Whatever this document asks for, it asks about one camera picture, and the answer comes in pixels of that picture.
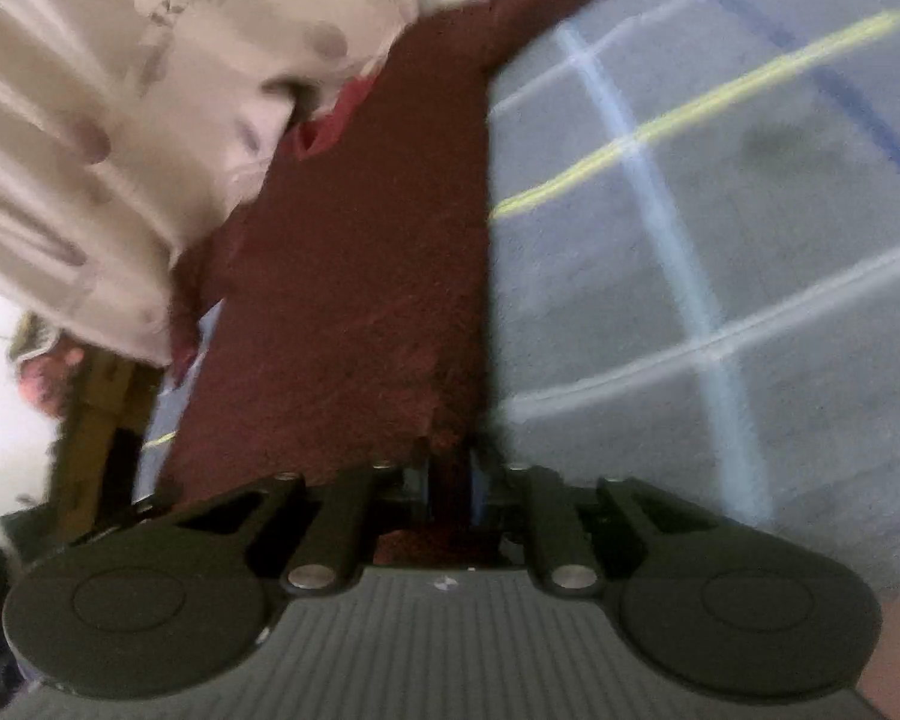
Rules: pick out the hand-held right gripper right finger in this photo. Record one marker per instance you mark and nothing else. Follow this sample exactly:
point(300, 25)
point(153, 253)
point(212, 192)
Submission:
point(481, 496)

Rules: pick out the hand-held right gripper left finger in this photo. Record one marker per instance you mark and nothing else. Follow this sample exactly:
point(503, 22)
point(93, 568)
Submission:
point(417, 486)

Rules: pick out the dark red patterned cloth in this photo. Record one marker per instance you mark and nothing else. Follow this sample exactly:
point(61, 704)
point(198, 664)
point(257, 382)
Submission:
point(345, 255)

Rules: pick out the grey plaid blanket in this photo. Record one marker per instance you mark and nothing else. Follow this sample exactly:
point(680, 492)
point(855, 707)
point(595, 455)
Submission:
point(705, 277)

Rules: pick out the olive brown object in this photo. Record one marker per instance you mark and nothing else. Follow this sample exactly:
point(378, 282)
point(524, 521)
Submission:
point(94, 435)

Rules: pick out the beige printed blanket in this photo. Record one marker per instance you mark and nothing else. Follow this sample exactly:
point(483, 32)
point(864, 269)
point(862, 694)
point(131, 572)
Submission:
point(120, 127)

